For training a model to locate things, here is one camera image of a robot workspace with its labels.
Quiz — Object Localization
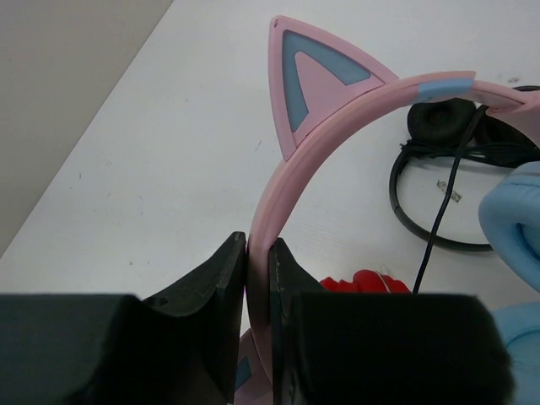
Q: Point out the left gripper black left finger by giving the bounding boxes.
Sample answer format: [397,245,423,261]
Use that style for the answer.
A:
[1,232,246,404]

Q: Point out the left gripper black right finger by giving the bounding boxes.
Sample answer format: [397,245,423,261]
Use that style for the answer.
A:
[268,240,515,404]

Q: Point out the thin black headphone cable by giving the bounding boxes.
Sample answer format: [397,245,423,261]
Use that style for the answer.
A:
[411,105,488,294]

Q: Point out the pink blue cat-ear headphones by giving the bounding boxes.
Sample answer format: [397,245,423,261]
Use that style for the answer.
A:
[235,16,539,404]

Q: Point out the red headphones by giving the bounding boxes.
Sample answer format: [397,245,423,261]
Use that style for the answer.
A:
[320,269,411,294]

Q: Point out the black small headphones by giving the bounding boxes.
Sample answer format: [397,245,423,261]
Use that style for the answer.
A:
[388,98,539,241]

